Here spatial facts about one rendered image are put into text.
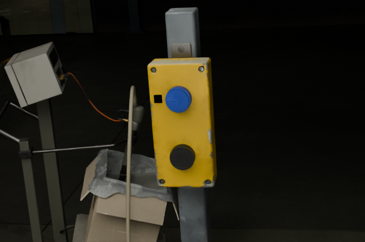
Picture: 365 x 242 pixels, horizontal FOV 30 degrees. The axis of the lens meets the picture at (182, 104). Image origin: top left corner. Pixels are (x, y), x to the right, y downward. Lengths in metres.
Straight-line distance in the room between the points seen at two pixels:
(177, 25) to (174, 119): 0.19
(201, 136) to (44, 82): 1.71
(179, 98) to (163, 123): 0.07
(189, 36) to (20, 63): 1.69
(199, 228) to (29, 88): 1.65
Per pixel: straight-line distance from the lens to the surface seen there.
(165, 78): 1.33
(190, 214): 1.48
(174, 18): 1.36
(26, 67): 2.98
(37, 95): 3.00
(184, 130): 1.35
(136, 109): 2.86
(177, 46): 1.36
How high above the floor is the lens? 1.84
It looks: 16 degrees down
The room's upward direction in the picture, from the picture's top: 4 degrees counter-clockwise
